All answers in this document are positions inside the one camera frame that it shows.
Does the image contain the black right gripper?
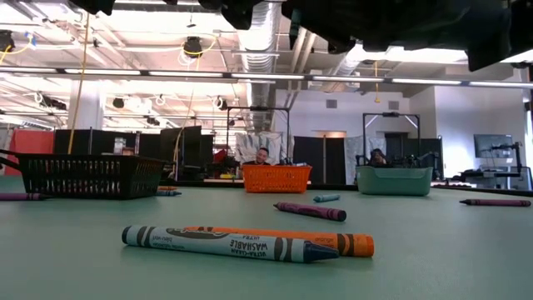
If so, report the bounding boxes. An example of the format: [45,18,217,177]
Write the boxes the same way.
[282,0,471,54]

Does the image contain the long ceiling light strip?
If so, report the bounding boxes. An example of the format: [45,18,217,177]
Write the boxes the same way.
[0,66,533,89]

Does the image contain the crumpled white sheet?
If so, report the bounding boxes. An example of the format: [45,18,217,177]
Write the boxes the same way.
[235,132,295,166]

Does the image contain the person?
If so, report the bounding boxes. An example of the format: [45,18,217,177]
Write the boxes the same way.
[368,148,391,168]
[243,147,271,167]

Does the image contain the black partition panels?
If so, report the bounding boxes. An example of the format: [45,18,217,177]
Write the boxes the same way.
[53,126,216,181]

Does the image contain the black curtain panel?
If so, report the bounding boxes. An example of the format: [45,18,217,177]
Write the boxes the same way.
[293,136,347,185]

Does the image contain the teal plastic bin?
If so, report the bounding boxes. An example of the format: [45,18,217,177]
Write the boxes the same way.
[356,166,434,197]

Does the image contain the white pillar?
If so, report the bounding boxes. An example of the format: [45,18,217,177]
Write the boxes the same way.
[67,81,105,131]

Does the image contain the orange mesh basket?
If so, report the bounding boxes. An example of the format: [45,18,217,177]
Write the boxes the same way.
[242,164,313,194]

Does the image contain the black mesh basket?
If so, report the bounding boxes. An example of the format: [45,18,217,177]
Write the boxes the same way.
[0,148,167,200]

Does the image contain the neighbouring work table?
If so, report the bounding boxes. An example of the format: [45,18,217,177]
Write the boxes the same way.
[432,164,533,193]

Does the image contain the red partition panel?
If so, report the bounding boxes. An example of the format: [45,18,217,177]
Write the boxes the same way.
[3,128,56,177]

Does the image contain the teal table mat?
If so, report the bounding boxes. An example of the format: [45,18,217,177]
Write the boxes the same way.
[0,177,533,300]

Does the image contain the black ceiling cable reel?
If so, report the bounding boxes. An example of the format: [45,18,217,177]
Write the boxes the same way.
[182,36,204,59]

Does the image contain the corrugated silver duct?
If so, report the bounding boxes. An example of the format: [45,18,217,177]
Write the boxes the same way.
[235,0,284,131]

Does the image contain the black frame stand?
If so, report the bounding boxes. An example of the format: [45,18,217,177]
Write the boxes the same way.
[361,111,421,168]
[226,106,291,168]

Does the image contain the black wall monitor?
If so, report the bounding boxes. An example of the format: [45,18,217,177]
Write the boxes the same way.
[473,133,515,159]

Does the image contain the yellow hanging cord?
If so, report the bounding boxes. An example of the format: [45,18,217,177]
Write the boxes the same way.
[67,12,92,154]

